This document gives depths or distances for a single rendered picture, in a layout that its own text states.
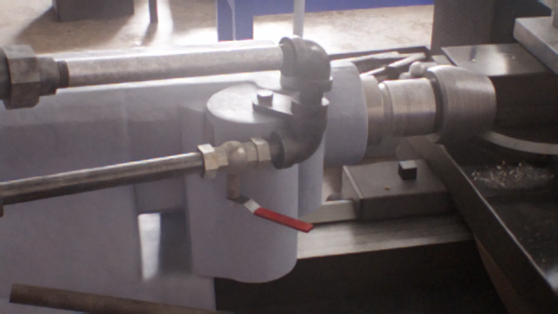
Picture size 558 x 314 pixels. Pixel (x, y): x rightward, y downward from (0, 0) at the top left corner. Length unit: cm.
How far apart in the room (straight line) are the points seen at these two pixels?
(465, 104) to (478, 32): 141
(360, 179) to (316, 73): 53
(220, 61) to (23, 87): 16
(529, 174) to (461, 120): 27
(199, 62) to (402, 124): 31
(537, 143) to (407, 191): 19
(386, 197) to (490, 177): 15
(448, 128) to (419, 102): 4
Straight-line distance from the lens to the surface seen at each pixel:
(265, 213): 74
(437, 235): 121
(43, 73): 63
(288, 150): 74
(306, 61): 72
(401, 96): 92
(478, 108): 94
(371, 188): 122
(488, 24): 229
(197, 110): 81
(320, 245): 117
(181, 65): 67
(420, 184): 124
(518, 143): 123
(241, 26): 273
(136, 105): 82
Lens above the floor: 149
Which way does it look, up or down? 28 degrees down
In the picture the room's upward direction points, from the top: straight up
